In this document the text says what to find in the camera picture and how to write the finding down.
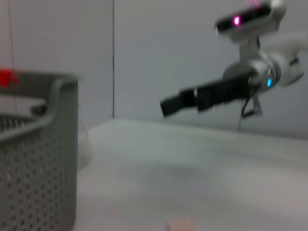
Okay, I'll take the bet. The white building block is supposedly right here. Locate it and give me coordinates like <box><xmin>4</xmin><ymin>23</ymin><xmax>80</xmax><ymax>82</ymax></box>
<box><xmin>167</xmin><ymin>217</ymin><xmax>196</xmax><ymax>231</ymax></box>

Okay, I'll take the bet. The orange basket carry handle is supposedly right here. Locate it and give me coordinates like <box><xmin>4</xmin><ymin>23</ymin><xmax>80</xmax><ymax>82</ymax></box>
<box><xmin>0</xmin><ymin>68</ymin><xmax>19</xmax><ymax>88</ymax></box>

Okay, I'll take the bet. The grey perforated storage basket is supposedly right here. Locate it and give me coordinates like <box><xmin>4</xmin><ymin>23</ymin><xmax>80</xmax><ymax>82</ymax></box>
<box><xmin>0</xmin><ymin>71</ymin><xmax>85</xmax><ymax>231</ymax></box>

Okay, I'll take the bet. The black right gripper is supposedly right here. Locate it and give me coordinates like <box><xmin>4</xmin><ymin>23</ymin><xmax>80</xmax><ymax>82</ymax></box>
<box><xmin>160</xmin><ymin>69</ymin><xmax>254</xmax><ymax>118</ymax></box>

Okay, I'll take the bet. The right gripper cable with plug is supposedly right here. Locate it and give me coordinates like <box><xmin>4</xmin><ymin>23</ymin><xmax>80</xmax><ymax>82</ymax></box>
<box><xmin>241</xmin><ymin>84</ymin><xmax>263</xmax><ymax>119</ymax></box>

